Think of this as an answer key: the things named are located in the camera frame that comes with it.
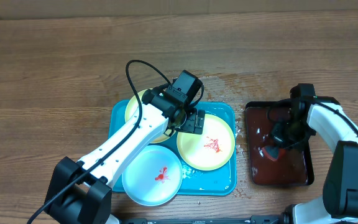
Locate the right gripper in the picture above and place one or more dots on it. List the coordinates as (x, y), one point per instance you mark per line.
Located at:
(278, 137)

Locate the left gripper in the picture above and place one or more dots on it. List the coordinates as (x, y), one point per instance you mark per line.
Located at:
(192, 125)

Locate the red and black sponge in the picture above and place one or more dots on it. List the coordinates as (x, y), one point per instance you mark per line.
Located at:
(272, 152)

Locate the yellow-green plate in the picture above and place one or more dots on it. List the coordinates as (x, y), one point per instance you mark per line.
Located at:
(130, 110)
(209, 150)

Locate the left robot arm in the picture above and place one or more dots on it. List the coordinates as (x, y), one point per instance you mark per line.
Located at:
(80, 191)

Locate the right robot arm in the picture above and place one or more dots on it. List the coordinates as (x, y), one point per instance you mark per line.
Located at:
(323, 115)

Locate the black tray with dark water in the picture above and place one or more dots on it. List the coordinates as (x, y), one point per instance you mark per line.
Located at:
(292, 168)

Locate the teal plastic tray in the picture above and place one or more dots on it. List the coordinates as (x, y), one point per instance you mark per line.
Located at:
(218, 182)

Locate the light blue plate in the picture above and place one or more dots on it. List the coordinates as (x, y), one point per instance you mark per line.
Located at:
(154, 177)

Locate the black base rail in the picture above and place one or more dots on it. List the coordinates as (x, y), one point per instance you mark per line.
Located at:
(255, 219)

